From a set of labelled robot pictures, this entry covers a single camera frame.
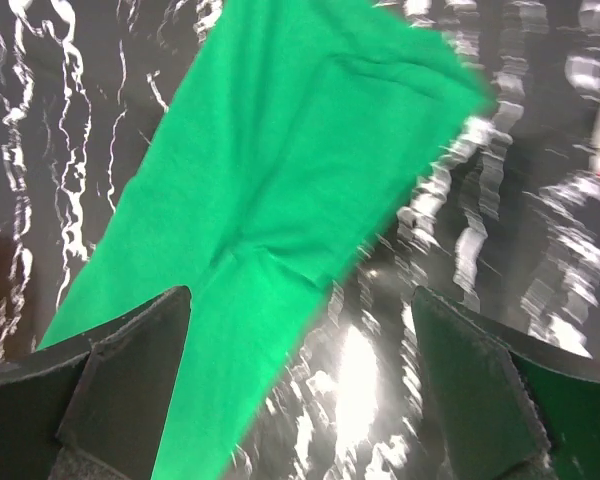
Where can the green t shirt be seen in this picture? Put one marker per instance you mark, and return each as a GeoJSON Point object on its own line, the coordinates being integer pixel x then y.
{"type": "Point", "coordinates": [299, 131]}

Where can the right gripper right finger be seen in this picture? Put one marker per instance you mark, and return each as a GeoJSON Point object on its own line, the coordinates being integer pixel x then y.
{"type": "Point", "coordinates": [510, 406]}

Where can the black marbled table mat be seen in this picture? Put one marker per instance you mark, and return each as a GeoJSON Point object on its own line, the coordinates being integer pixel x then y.
{"type": "Point", "coordinates": [508, 223]}

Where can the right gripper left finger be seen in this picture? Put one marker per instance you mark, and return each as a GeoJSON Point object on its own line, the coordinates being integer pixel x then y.
{"type": "Point", "coordinates": [94, 406]}

